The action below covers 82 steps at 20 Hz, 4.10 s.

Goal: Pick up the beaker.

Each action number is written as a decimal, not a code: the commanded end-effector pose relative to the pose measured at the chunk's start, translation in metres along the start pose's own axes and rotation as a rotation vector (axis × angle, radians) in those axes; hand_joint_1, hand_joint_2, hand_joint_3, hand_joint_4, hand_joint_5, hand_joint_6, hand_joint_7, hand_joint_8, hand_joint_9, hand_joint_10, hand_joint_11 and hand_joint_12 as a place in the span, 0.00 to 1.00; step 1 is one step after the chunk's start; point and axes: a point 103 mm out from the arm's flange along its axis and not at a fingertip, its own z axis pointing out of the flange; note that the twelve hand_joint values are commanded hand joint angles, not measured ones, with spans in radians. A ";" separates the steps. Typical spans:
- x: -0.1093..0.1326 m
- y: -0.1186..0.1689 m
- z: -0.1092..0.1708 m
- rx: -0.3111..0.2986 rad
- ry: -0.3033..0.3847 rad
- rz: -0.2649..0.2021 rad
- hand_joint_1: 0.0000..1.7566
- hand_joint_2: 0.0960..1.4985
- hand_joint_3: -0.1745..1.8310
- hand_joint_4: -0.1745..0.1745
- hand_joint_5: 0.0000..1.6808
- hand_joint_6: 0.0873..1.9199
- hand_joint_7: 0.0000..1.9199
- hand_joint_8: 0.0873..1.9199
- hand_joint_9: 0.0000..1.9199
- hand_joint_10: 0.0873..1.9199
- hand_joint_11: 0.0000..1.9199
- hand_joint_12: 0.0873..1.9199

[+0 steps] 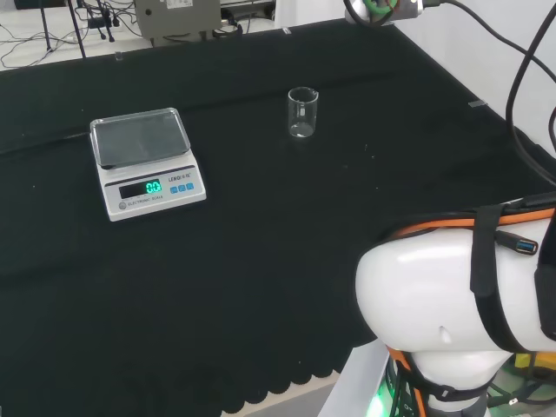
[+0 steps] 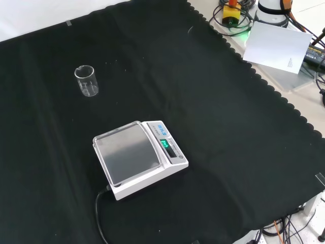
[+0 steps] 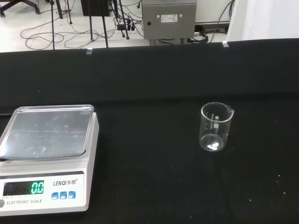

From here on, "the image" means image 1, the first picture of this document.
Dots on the clear glass beaker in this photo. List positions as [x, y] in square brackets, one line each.
[303, 114]

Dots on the black bench cloth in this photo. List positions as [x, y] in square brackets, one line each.
[260, 226]

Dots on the white electronic balance steel pan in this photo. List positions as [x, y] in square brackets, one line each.
[143, 174]

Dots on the grey metal control box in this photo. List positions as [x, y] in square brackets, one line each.
[178, 19]

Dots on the black tripod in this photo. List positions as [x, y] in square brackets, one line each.
[77, 30]

